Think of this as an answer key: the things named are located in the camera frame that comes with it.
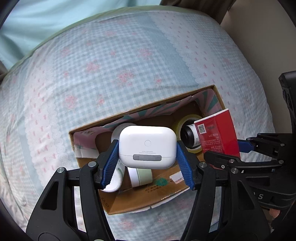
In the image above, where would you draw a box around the white lidded round jar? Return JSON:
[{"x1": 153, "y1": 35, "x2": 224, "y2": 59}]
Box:
[{"x1": 111, "y1": 123, "x2": 135, "y2": 143}]

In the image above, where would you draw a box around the white earbuds case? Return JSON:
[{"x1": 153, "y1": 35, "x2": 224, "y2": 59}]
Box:
[{"x1": 119, "y1": 126, "x2": 177, "y2": 169}]

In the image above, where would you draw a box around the dark brown curtain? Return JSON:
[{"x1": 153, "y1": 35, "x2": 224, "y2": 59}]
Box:
[{"x1": 160, "y1": 0, "x2": 236, "y2": 24}]

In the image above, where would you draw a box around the white pill bottle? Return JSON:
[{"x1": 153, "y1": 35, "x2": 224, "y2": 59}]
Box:
[{"x1": 102, "y1": 159, "x2": 125, "y2": 193}]

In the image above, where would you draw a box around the open cardboard box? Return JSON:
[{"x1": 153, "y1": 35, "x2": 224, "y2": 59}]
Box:
[{"x1": 69, "y1": 85, "x2": 225, "y2": 215}]

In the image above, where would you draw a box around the green jar white lid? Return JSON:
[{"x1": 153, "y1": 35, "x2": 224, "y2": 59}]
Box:
[{"x1": 127, "y1": 167, "x2": 153, "y2": 187}]

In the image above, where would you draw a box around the red rectangular box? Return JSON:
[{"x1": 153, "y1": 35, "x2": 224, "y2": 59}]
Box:
[{"x1": 194, "y1": 109, "x2": 240, "y2": 157}]

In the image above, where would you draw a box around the checkered floral bed cover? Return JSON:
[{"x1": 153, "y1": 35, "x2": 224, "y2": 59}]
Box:
[{"x1": 1, "y1": 6, "x2": 274, "y2": 230}]

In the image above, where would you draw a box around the light blue sheer curtain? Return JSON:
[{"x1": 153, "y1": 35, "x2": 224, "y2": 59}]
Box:
[{"x1": 1, "y1": 0, "x2": 160, "y2": 69}]

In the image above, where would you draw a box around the black jar white label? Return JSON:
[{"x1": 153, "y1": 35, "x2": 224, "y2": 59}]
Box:
[{"x1": 180, "y1": 123, "x2": 201, "y2": 149}]

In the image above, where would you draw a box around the yellow tape roll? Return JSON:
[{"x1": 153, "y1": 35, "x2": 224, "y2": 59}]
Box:
[{"x1": 172, "y1": 114, "x2": 202, "y2": 154}]

